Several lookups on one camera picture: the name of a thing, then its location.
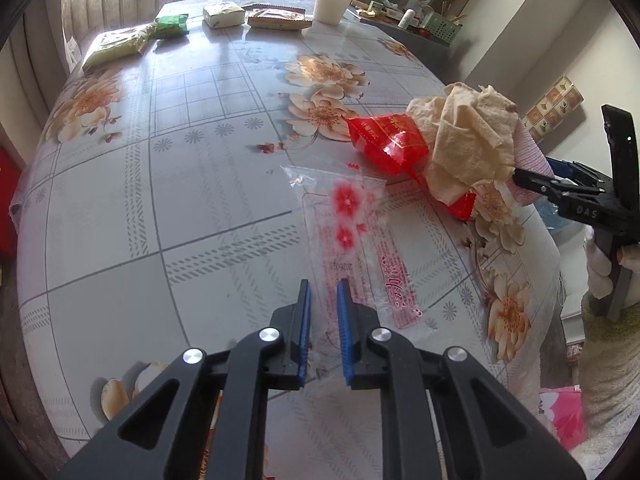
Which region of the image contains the tan cloth rag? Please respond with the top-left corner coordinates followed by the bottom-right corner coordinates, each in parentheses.
top-left (406, 82), bottom-right (518, 206)

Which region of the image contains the red plastic bag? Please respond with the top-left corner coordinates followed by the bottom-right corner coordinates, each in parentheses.
top-left (346, 114), bottom-right (477, 222)

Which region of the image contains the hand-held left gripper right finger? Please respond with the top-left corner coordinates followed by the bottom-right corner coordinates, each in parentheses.
top-left (336, 278), bottom-right (586, 480)

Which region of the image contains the person's right hand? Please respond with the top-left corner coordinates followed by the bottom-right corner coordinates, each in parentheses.
top-left (585, 225), bottom-right (640, 301)

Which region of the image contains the green plastic basket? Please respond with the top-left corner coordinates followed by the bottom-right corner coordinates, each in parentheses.
top-left (419, 10), bottom-right (463, 43)

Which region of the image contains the small green packet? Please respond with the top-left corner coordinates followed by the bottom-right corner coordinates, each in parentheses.
top-left (154, 13), bottom-right (191, 40)

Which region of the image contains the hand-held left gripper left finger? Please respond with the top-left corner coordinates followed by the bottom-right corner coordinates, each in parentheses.
top-left (57, 279), bottom-right (313, 480)

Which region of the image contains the person's right forearm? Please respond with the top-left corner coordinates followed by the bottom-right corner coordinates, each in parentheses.
top-left (580, 292), bottom-right (640, 451)

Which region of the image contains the red gift bag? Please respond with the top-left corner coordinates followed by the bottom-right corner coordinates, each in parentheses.
top-left (0, 145), bottom-right (23, 261)

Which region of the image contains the clear wrapper with red print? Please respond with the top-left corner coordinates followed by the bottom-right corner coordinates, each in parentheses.
top-left (281, 164), bottom-right (440, 381)

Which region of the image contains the pink printed blanket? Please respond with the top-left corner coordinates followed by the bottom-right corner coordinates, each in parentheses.
top-left (540, 387), bottom-right (586, 451)

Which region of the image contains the white paper cup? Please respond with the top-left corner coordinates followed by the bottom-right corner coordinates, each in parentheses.
top-left (312, 0), bottom-right (358, 26)

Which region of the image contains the pink cloth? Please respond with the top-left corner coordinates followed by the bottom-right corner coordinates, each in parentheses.
top-left (507, 125), bottom-right (556, 206)

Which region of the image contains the yellow-green packet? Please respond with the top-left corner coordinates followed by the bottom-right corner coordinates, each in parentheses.
top-left (81, 22), bottom-right (158, 72)

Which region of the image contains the grey cabinet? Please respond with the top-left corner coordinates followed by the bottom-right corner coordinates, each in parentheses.
top-left (350, 7), bottom-right (451, 48)

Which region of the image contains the small white box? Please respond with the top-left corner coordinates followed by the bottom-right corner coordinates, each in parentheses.
top-left (202, 2), bottom-right (247, 27)

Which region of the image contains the brown snack packet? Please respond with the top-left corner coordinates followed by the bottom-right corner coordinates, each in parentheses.
top-left (247, 6), bottom-right (313, 32)

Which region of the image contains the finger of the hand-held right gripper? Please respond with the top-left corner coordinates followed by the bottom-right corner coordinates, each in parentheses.
top-left (545, 157), bottom-right (609, 187)
top-left (512, 167), bottom-right (567, 202)

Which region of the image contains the patterned paper roll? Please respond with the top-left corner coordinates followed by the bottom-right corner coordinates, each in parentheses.
top-left (522, 76), bottom-right (585, 143)

